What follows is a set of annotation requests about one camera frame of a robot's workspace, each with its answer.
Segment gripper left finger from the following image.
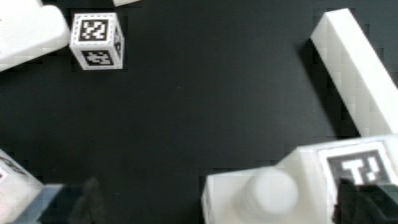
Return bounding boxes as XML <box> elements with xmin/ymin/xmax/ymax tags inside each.
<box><xmin>20</xmin><ymin>178</ymin><xmax>106</xmax><ymax>224</ymax></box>

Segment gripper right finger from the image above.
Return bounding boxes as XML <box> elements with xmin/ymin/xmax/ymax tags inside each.
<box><xmin>333</xmin><ymin>179</ymin><xmax>398</xmax><ymax>224</ymax></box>

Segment white seat block with pegs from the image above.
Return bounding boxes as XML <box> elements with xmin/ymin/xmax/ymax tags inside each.
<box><xmin>202</xmin><ymin>135</ymin><xmax>398</xmax><ymax>224</ymax></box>

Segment white tagged cube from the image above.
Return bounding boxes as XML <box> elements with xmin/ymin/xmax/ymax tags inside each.
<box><xmin>70</xmin><ymin>13</ymin><xmax>125</xmax><ymax>70</ymax></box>

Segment white chair leg block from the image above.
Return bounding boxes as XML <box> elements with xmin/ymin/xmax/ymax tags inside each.
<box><xmin>0</xmin><ymin>150</ymin><xmax>43</xmax><ymax>224</ymax></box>

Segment white right barrier rail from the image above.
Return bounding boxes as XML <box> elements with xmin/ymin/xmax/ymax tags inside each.
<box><xmin>312</xmin><ymin>8</ymin><xmax>398</xmax><ymax>136</ymax></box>

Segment white chair back frame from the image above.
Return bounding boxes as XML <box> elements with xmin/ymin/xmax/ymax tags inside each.
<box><xmin>0</xmin><ymin>0</ymin><xmax>74</xmax><ymax>72</ymax></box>

